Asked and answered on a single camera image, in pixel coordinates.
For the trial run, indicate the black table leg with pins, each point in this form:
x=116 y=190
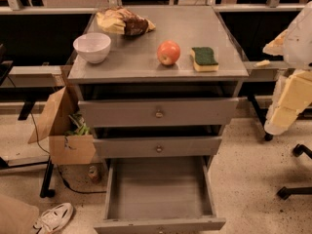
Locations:
x=260 y=115

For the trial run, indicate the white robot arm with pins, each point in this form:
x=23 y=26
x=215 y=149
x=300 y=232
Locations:
x=293 y=94

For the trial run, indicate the brown cardboard box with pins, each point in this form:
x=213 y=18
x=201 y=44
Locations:
x=52 y=125

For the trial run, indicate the small can on floor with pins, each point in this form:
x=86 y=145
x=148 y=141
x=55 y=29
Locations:
x=94 y=174

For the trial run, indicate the grey three-drawer cabinet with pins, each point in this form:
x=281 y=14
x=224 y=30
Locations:
x=132 y=70

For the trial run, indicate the red apple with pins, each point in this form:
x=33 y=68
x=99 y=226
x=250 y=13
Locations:
x=168 y=52

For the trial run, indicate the beige trouser leg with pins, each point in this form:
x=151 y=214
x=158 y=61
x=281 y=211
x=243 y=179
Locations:
x=16 y=217

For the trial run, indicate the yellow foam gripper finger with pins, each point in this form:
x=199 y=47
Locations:
x=276 y=46
x=292 y=98

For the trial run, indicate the grey open bottom drawer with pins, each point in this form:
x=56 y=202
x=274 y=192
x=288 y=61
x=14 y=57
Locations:
x=158 y=196

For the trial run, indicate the small yellow foam piece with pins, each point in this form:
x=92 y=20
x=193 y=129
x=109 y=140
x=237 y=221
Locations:
x=262 y=63

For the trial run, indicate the white sneaker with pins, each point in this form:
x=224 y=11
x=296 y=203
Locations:
x=53 y=220

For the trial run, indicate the white ceramic bowl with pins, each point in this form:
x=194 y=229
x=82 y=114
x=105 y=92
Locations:
x=92 y=47

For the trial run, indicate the yellow green sponge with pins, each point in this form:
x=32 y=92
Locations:
x=204 y=59

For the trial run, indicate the green items in box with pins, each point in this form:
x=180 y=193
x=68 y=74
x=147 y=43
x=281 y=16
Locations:
x=78 y=125

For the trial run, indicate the grey middle drawer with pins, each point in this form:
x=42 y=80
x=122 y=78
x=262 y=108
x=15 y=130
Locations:
x=157 y=146

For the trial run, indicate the grey top drawer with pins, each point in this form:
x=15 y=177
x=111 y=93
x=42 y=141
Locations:
x=158 y=112

